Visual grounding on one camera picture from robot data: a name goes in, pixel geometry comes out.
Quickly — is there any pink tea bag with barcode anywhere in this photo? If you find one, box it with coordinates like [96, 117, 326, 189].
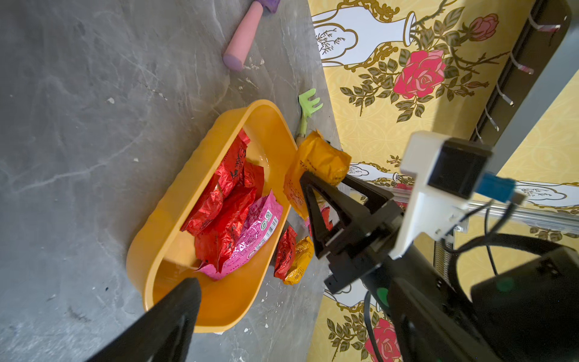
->
[196, 188, 283, 281]

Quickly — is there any green toy rake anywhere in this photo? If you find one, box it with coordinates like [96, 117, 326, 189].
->
[298, 88, 324, 138]

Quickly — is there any yellow plastic storage box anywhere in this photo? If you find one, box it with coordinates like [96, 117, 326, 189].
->
[126, 100, 297, 333]

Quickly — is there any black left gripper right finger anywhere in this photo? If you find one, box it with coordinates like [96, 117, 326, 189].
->
[388, 278, 500, 361]

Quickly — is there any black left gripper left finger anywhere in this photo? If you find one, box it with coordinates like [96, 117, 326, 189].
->
[89, 278, 201, 361]

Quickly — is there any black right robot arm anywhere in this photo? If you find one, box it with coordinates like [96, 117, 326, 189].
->
[300, 172, 578, 361]

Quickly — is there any red tea bag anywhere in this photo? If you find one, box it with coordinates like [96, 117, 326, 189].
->
[274, 226, 297, 281]
[180, 129, 265, 236]

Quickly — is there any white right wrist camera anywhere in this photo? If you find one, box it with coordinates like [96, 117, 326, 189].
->
[389, 131, 516, 259]

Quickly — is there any purple toy rake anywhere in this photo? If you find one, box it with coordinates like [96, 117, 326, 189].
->
[223, 0, 280, 72]

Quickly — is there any long pink tea bag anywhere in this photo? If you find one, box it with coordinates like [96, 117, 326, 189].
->
[305, 206, 333, 238]

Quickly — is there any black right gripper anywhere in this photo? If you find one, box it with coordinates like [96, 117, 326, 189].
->
[300, 172, 403, 294]

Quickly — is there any yellow tea bag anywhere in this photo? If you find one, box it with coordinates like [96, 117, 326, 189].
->
[283, 236, 315, 285]
[283, 131, 351, 220]

